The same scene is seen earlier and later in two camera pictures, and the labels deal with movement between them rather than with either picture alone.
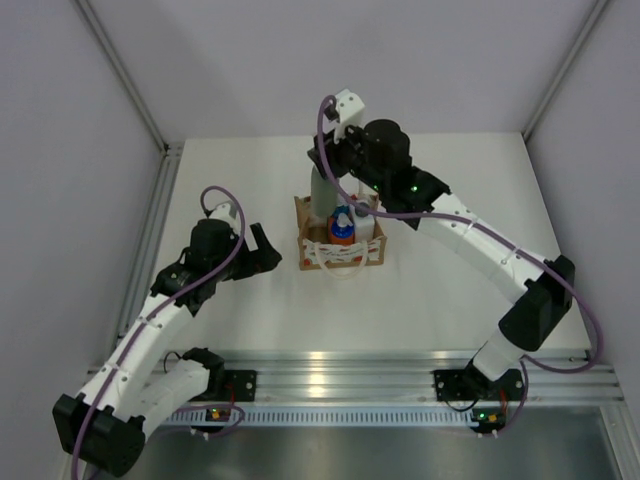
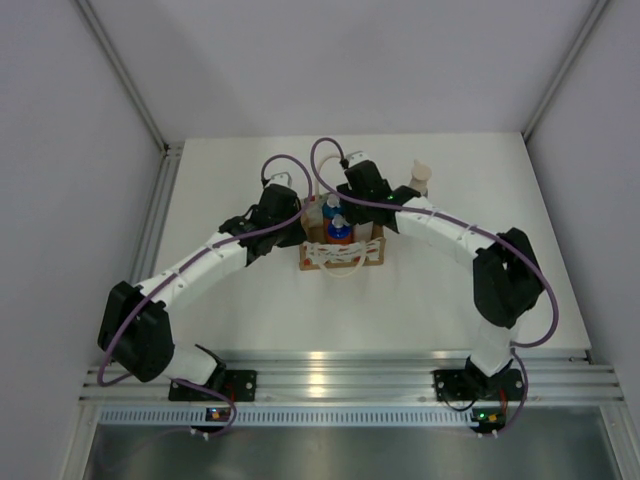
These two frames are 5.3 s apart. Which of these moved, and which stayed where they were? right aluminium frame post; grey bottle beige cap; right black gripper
Moved: right black gripper; grey bottle beige cap
Stayed: right aluminium frame post
